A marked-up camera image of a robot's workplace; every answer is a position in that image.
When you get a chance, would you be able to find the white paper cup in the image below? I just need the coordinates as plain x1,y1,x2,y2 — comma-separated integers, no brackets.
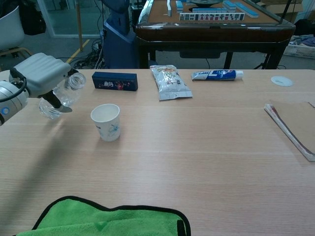
90,103,121,142

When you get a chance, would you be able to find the white plastic basket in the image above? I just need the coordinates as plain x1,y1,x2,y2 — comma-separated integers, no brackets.
283,41,315,59

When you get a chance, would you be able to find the green microfiber cloth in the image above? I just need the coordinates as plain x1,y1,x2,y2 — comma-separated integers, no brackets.
16,195,191,236

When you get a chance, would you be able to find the dark blue rectangular box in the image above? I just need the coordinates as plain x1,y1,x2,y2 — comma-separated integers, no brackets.
92,71,139,92

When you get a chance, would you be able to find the silver snack bag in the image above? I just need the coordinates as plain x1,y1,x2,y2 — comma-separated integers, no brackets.
149,64,193,101

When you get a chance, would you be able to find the face-up mahjong tile row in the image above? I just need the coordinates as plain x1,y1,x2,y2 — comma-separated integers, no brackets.
179,12,246,22

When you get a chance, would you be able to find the brown spiral notebook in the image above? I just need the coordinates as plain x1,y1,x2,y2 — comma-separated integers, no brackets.
264,99,315,162

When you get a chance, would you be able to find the dark wooden mahjong table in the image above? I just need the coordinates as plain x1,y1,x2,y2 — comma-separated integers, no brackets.
135,0,296,70

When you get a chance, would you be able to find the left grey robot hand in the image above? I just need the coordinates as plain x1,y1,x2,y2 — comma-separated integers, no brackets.
9,53,80,114

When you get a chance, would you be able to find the black backpack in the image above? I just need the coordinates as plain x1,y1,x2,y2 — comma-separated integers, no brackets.
18,0,47,36

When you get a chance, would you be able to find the wooden pole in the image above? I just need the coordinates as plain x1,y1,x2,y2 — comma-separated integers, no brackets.
76,0,84,52

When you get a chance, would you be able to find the black cable tangle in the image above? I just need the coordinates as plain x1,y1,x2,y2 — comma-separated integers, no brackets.
70,39,106,70

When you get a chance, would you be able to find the blue machine base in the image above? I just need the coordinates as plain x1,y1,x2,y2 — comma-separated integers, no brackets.
99,0,138,69

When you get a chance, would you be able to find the blue white toothpaste tube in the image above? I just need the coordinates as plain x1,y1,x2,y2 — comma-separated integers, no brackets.
191,69,244,82

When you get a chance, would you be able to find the white chair with wooden legs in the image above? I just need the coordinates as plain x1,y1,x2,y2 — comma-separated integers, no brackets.
0,5,34,72

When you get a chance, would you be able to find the transparent plastic bottle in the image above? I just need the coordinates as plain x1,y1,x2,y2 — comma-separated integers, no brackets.
38,72,87,120

